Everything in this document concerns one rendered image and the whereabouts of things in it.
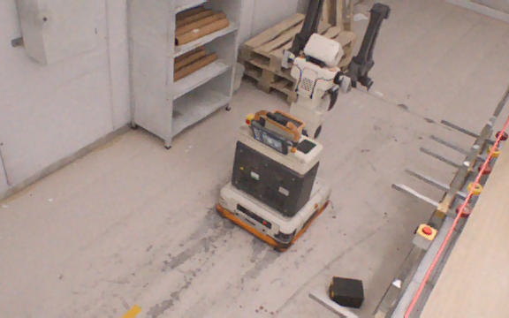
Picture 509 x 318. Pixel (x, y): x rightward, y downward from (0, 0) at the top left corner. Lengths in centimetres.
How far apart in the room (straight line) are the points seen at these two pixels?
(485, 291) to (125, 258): 218
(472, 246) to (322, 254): 122
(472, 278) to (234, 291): 147
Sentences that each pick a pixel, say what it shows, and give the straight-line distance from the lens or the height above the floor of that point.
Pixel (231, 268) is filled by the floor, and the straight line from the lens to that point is 337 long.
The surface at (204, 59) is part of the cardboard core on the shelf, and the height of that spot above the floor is 59.
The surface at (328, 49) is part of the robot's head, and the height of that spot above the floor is 134.
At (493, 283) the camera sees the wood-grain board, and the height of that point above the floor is 90.
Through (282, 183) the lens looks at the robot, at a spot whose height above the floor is 56.
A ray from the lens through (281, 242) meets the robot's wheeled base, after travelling 340.
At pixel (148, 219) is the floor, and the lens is 364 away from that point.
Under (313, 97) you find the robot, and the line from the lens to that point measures 319.
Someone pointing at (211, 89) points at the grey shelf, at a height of 14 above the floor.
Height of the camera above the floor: 264
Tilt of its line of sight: 39 degrees down
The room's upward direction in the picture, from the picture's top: 10 degrees clockwise
